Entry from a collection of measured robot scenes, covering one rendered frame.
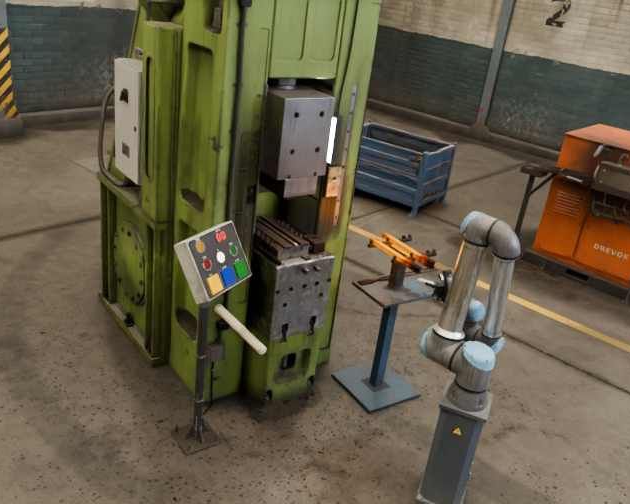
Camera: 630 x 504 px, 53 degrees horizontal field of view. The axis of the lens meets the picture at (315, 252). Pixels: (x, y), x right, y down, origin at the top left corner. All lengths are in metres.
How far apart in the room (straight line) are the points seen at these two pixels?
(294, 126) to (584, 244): 3.75
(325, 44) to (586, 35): 7.38
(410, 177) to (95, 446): 4.45
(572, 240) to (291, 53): 3.81
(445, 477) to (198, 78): 2.29
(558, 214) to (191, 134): 3.85
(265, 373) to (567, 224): 3.55
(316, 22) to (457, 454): 2.15
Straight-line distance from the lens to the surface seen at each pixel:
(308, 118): 3.12
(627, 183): 5.86
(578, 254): 6.27
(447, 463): 3.22
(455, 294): 2.92
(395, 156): 6.89
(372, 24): 3.45
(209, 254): 2.86
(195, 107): 3.36
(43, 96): 9.09
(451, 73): 11.27
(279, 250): 3.29
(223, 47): 2.99
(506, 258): 2.80
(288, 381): 3.75
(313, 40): 3.23
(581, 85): 10.36
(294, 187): 3.19
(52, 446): 3.57
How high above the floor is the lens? 2.35
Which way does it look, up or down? 24 degrees down
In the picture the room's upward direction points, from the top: 8 degrees clockwise
